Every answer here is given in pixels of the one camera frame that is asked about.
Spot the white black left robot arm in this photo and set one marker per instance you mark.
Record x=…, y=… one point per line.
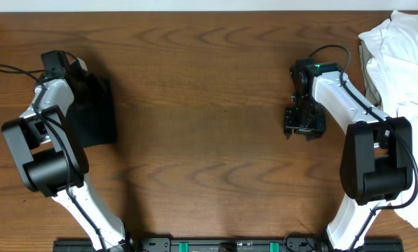
x=51, y=160

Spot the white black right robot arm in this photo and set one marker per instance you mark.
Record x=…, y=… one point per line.
x=376, y=165

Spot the pile of white clothes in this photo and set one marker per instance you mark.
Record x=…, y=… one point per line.
x=389, y=60

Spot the black t-shirt with logo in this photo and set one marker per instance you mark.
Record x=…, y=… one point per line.
x=94, y=121

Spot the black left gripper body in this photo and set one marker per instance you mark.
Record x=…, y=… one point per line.
x=84, y=92

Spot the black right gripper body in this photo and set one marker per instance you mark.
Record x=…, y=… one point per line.
x=308, y=119

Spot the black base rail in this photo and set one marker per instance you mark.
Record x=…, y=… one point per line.
x=229, y=245

